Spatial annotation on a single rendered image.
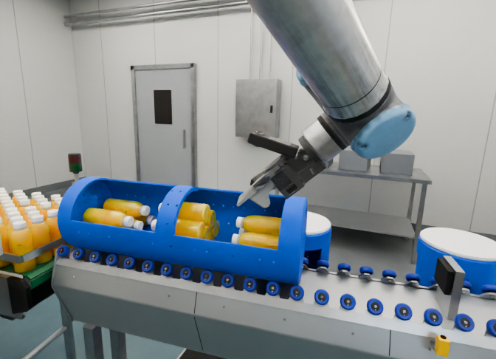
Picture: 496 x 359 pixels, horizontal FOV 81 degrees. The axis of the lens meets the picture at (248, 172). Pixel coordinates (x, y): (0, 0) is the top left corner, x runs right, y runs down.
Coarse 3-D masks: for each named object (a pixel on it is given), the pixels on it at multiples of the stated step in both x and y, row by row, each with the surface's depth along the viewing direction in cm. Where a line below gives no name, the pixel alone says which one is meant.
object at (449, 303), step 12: (444, 264) 86; (456, 264) 85; (444, 276) 85; (456, 276) 82; (444, 288) 84; (456, 288) 82; (444, 300) 87; (456, 300) 83; (444, 312) 87; (456, 312) 84
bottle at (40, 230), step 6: (36, 222) 112; (42, 222) 114; (30, 228) 112; (36, 228) 112; (42, 228) 113; (48, 228) 116; (36, 234) 112; (42, 234) 113; (48, 234) 115; (36, 240) 112; (42, 240) 113; (48, 240) 116; (36, 246) 113; (48, 252) 116; (36, 258) 114; (42, 258) 114; (48, 258) 116
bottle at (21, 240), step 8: (16, 232) 106; (24, 232) 107; (16, 240) 105; (24, 240) 106; (32, 240) 110; (16, 248) 106; (24, 248) 107; (32, 248) 110; (16, 264) 107; (24, 264) 108; (32, 264) 110; (16, 272) 108; (24, 272) 108
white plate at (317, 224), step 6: (312, 216) 135; (318, 216) 135; (312, 222) 128; (318, 222) 128; (324, 222) 128; (330, 222) 129; (306, 228) 121; (312, 228) 121; (318, 228) 121; (324, 228) 122; (306, 234) 117; (312, 234) 118
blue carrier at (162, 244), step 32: (96, 192) 121; (128, 192) 126; (160, 192) 121; (192, 192) 115; (224, 192) 108; (64, 224) 104; (96, 224) 101; (160, 224) 95; (224, 224) 118; (288, 224) 86; (160, 256) 99; (192, 256) 94; (224, 256) 90; (256, 256) 87; (288, 256) 84
